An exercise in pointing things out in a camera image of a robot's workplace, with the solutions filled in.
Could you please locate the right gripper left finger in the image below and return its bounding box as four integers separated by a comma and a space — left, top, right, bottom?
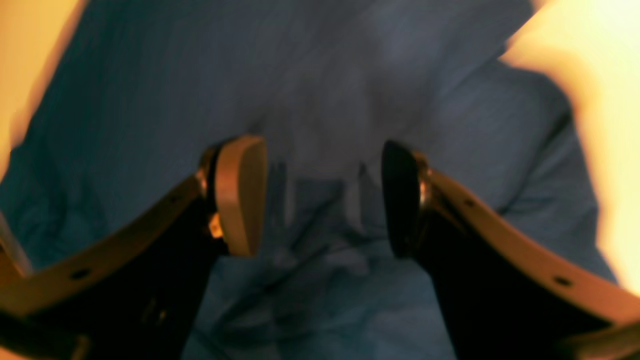
0, 135, 268, 360

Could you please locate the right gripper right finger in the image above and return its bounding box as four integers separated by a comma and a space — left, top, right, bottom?
381, 141, 640, 360

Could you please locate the dark blue t-shirt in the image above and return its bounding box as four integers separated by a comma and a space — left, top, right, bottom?
1, 0, 615, 360

